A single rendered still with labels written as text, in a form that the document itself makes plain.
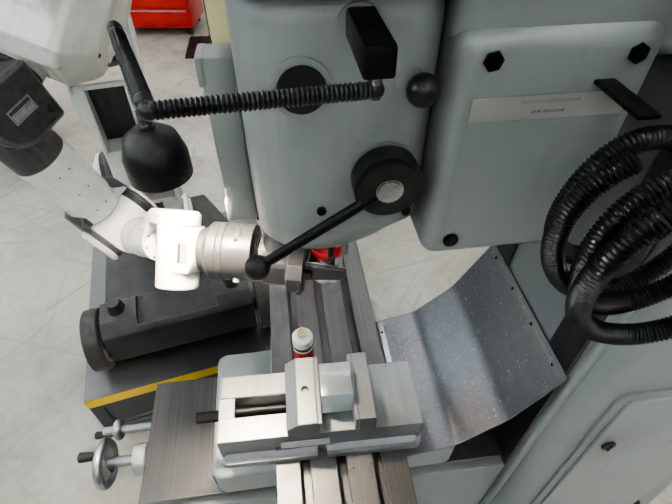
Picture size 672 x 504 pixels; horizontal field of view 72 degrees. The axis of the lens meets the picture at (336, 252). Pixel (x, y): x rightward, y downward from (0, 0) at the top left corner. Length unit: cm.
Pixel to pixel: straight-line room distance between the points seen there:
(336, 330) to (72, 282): 186
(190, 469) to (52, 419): 116
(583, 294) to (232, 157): 39
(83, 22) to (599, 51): 67
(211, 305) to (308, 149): 110
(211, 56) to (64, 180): 45
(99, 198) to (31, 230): 217
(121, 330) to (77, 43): 93
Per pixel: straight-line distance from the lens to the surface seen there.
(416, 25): 43
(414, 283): 234
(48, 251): 290
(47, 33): 82
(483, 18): 43
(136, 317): 154
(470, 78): 44
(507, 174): 51
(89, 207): 93
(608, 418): 93
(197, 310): 151
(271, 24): 41
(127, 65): 41
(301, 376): 83
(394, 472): 88
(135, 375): 167
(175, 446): 116
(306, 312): 104
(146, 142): 53
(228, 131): 54
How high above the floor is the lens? 173
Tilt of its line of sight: 45 degrees down
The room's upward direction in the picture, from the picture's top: straight up
